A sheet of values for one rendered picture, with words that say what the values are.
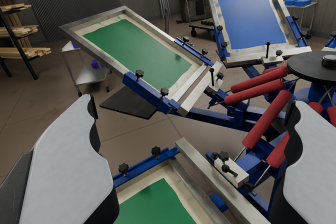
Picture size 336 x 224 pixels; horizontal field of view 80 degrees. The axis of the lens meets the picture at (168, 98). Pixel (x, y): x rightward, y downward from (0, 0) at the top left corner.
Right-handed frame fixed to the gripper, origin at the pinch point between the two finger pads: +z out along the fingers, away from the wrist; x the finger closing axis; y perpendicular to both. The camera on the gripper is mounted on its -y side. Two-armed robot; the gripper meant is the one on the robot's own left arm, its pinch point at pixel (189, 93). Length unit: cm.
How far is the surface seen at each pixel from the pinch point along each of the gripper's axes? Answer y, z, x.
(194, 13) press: 134, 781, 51
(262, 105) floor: 153, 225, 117
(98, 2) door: 108, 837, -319
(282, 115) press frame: 59, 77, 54
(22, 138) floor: 199, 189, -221
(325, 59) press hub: 25, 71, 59
